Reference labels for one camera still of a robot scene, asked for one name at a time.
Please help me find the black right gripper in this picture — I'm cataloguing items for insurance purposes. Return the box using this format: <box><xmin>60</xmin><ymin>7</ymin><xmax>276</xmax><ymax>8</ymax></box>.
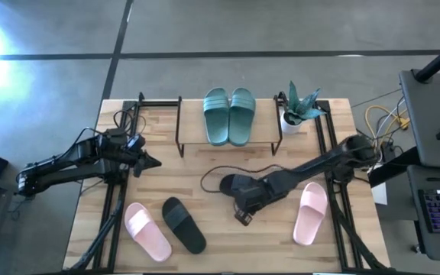
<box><xmin>233</xmin><ymin>173</ymin><xmax>282</xmax><ymax>227</ymax></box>

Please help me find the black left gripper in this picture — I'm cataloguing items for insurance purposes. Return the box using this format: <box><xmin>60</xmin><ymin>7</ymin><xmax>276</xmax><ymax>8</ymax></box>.
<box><xmin>118</xmin><ymin>132</ymin><xmax>163</xmax><ymax>179</ymax></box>

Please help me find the black slide sandal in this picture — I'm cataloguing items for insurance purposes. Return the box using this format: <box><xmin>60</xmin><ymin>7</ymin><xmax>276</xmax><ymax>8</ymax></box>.
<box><xmin>161</xmin><ymin>196</ymin><xmax>208</xmax><ymax>255</ymax></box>
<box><xmin>218</xmin><ymin>173</ymin><xmax>244</xmax><ymax>198</ymax></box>

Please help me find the pink slide sandal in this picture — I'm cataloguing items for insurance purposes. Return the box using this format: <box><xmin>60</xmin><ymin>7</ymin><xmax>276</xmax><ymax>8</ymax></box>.
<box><xmin>293</xmin><ymin>181</ymin><xmax>329</xmax><ymax>247</ymax></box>
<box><xmin>124</xmin><ymin>202</ymin><xmax>173</xmax><ymax>263</ymax></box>

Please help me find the green slide sandal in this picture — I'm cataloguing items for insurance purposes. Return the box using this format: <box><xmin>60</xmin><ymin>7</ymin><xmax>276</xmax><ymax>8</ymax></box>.
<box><xmin>228</xmin><ymin>87</ymin><xmax>257</xmax><ymax>147</ymax></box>
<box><xmin>203</xmin><ymin>87</ymin><xmax>231</xmax><ymax>147</ymax></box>

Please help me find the green plant in white pot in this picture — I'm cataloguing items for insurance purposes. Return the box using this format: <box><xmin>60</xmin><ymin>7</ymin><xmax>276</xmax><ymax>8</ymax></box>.
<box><xmin>280</xmin><ymin>79</ymin><xmax>327</xmax><ymax>135</ymax></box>

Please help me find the white paper sheet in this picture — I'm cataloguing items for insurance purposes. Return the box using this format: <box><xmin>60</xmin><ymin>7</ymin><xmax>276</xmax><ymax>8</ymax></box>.
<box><xmin>370</xmin><ymin>181</ymin><xmax>389</xmax><ymax>206</ymax></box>

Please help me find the black power strip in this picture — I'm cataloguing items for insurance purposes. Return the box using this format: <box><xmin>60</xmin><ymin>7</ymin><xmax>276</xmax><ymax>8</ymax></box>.
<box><xmin>379</xmin><ymin>140</ymin><xmax>396</xmax><ymax>163</ymax></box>

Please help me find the black slanted pole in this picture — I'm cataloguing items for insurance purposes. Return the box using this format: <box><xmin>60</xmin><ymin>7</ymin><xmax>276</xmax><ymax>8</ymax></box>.
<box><xmin>413</xmin><ymin>34</ymin><xmax>440</xmax><ymax>83</ymax></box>

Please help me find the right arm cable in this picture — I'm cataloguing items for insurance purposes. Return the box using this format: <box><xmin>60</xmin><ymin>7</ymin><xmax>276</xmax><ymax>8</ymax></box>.
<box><xmin>199</xmin><ymin>163</ymin><xmax>288</xmax><ymax>194</ymax></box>

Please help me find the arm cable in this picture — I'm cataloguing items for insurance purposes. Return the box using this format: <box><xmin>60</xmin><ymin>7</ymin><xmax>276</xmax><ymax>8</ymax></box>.
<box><xmin>199</xmin><ymin>163</ymin><xmax>288</xmax><ymax>194</ymax></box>
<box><xmin>112</xmin><ymin>108</ymin><xmax>147</xmax><ymax>135</ymax></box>

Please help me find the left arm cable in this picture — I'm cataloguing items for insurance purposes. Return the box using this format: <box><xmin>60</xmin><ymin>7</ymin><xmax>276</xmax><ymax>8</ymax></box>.
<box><xmin>112</xmin><ymin>108</ymin><xmax>147</xmax><ymax>135</ymax></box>

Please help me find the wooden shelf black wire frame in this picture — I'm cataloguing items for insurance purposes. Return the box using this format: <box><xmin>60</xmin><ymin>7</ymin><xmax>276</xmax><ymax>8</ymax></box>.
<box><xmin>174</xmin><ymin>95</ymin><xmax>284</xmax><ymax>158</ymax></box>

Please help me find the yellow cable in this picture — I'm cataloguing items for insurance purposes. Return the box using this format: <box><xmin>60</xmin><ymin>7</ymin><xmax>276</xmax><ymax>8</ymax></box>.
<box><xmin>364</xmin><ymin>105</ymin><xmax>411</xmax><ymax>154</ymax></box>

